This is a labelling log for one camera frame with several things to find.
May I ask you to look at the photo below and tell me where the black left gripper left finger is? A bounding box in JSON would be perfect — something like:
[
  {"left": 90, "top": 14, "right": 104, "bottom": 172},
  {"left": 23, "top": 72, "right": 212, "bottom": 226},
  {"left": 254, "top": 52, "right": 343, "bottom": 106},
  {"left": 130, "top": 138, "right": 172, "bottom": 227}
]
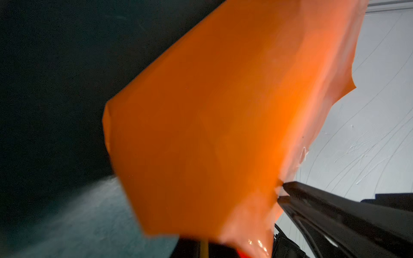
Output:
[{"left": 170, "top": 238, "right": 201, "bottom": 258}]

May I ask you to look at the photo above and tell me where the clear tape piece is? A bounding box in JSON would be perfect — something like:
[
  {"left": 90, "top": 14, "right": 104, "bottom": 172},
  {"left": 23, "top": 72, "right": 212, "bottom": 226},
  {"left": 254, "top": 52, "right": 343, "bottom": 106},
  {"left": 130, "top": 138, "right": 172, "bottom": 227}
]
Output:
[{"left": 244, "top": 239, "right": 271, "bottom": 258}]

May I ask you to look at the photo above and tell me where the orange wrapping paper sheet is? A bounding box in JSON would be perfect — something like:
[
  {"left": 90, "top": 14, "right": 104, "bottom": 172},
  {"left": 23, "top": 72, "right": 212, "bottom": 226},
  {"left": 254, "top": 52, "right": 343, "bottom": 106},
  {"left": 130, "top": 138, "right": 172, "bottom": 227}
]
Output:
[{"left": 102, "top": 1, "right": 368, "bottom": 254}]

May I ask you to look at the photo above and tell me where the green table mat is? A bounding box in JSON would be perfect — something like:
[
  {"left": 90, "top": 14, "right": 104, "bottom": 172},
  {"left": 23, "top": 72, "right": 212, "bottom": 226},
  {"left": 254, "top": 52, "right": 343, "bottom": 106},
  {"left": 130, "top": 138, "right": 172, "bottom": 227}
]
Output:
[{"left": 1, "top": 1, "right": 220, "bottom": 258}]

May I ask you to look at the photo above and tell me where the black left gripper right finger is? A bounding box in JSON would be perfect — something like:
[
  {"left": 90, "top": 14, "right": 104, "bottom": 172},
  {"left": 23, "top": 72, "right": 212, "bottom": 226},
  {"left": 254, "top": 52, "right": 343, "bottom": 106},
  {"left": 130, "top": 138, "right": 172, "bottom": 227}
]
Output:
[{"left": 208, "top": 243, "right": 240, "bottom": 258}]

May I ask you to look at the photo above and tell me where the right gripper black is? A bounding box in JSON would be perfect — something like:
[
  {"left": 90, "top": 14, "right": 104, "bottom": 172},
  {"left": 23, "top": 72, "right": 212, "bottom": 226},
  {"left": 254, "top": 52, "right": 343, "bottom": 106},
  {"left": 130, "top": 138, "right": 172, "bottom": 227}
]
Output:
[{"left": 272, "top": 182, "right": 413, "bottom": 258}]

